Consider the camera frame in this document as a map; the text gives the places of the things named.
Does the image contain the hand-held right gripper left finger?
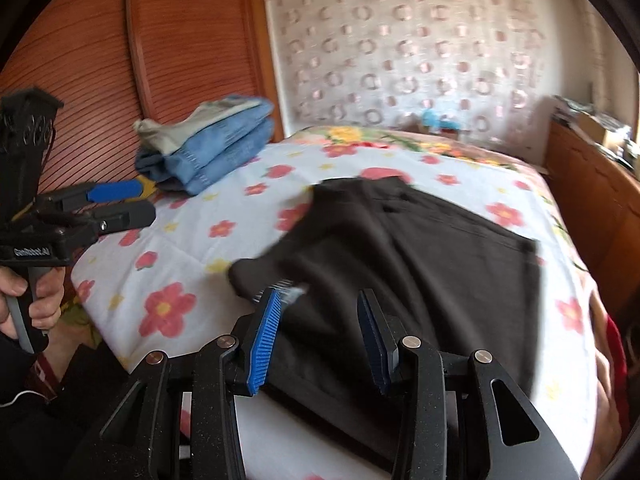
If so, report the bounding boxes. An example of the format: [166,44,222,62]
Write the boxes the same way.
[65,289,282,480]

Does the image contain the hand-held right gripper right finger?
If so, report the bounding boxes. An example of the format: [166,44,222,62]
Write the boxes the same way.
[356,289,582,480]

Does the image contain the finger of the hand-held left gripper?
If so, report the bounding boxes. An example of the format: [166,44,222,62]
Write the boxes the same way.
[60,200,157,235]
[37,179,145,211]

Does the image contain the black pants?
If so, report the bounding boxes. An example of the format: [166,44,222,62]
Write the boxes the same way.
[229,176,543,471]

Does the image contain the person's left hand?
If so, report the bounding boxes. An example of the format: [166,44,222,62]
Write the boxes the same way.
[0,264,67,341]

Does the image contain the white floral bed sheet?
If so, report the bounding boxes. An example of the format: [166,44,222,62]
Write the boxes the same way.
[70,137,603,480]

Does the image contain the folded blue jeans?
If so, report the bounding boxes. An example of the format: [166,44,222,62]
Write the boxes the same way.
[132,94,276,197]

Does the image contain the wooden slatted wardrobe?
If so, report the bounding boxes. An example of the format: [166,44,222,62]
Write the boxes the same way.
[0,0,287,211]

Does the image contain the person's dark clothing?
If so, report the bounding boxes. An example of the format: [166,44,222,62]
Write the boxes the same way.
[0,332,143,480]

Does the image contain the cardboard box with blue item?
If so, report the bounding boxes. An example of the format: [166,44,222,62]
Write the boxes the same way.
[400,107,472,142]

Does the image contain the red cloth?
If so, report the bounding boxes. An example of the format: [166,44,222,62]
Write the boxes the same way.
[604,310,632,411]

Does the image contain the wooden cabinet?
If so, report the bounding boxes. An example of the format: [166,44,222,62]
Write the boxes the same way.
[542,115,640,321]

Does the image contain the sheer curtain with pink rings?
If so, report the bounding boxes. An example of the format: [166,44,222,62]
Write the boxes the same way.
[264,0,601,133]

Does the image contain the clutter of papers and boxes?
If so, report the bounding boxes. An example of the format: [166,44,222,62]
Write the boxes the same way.
[550,94,640,171]

